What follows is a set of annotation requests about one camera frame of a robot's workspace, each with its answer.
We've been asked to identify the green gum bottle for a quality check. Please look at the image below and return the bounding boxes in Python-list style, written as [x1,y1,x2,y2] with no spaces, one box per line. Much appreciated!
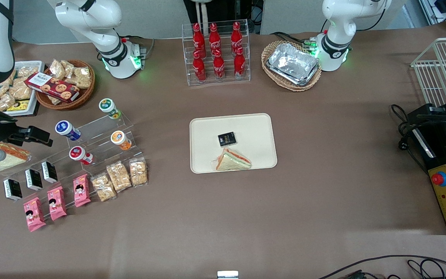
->
[98,98,122,120]

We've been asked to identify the blue gum bottle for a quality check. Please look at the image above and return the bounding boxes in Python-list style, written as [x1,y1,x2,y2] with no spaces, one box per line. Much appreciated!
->
[55,120,82,141]

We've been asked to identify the white rectangular snack tray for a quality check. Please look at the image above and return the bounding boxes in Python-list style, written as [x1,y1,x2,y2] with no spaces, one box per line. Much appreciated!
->
[0,60,46,117]

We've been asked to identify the red gum bottle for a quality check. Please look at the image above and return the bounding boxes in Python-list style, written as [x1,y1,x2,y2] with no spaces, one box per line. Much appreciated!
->
[69,146,94,165]

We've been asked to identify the orange gum bottle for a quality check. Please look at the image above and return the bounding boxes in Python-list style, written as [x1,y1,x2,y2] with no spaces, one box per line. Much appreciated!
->
[110,131,132,151]

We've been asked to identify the beige plastic tray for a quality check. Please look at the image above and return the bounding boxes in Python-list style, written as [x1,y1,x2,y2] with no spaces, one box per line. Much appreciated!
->
[190,113,278,174]

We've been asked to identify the clear beige snack packet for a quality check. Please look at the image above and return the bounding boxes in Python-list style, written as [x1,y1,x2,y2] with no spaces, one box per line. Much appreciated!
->
[8,79,34,101]
[13,65,40,79]
[0,83,15,112]
[61,60,92,90]
[49,59,67,81]

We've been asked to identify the yellow snack packet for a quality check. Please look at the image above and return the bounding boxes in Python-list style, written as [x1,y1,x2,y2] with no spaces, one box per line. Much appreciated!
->
[6,100,30,113]

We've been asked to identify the small black box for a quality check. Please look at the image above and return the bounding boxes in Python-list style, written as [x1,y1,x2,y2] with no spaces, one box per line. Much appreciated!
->
[41,160,58,184]
[218,132,237,148]
[3,178,23,202]
[24,169,44,191]

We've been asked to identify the wrapped triangle sandwich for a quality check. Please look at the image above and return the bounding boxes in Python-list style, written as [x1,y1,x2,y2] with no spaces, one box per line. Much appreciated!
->
[212,147,252,172]
[0,142,31,173]

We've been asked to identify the red cookie box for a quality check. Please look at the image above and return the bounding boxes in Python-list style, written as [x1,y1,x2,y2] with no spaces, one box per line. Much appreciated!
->
[24,72,81,103]

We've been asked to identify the clear acrylic stepped display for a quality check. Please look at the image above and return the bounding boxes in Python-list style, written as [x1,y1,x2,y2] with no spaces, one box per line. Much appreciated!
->
[2,112,147,207]

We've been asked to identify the dark brown wicker basket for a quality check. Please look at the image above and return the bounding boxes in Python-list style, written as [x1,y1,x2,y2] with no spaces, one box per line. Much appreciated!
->
[35,59,96,110]

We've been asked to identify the pink snack packet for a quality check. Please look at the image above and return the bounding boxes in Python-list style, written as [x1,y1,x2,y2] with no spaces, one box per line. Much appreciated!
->
[23,196,47,233]
[72,173,91,208]
[47,186,68,222]

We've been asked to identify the stacked foil containers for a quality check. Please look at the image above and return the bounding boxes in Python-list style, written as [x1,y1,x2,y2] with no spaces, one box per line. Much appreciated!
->
[266,42,321,86]

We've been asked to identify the clear acrylic bottle rack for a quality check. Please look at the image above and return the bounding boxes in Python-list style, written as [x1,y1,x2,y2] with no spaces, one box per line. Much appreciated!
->
[181,19,251,86]

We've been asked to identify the red cola bottle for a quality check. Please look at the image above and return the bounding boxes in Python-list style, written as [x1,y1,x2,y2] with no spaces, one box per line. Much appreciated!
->
[230,21,244,55]
[192,50,207,83]
[208,22,223,57]
[233,46,247,80]
[192,22,207,59]
[212,48,226,81]

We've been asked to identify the light tan wicker basket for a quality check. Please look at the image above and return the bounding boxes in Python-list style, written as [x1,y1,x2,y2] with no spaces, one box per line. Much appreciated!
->
[261,40,322,92]

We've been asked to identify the black background stand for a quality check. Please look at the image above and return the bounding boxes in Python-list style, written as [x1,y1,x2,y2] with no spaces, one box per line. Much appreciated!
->
[183,0,264,36]

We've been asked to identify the white wire basket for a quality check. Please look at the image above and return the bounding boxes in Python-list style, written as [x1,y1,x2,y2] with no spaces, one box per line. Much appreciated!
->
[410,37,446,107]

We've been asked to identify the black power cable with plug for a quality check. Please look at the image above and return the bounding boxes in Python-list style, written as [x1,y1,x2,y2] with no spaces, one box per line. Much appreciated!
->
[390,103,429,173]

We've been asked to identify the metal shelf frame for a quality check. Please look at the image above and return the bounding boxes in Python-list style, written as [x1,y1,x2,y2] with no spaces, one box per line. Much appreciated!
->
[418,0,446,34]

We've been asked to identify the grey base cable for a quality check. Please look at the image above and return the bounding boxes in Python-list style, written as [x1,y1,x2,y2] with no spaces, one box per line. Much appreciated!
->
[120,35,155,63]

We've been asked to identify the long black cable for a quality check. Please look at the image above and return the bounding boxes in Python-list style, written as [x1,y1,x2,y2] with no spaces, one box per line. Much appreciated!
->
[317,255,446,279]

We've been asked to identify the looped black cable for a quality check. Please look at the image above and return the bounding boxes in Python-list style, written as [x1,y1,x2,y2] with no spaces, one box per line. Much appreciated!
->
[407,258,446,279]

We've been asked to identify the black base cable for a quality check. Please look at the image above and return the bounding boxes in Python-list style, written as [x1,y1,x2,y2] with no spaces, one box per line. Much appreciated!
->
[271,31,326,50]

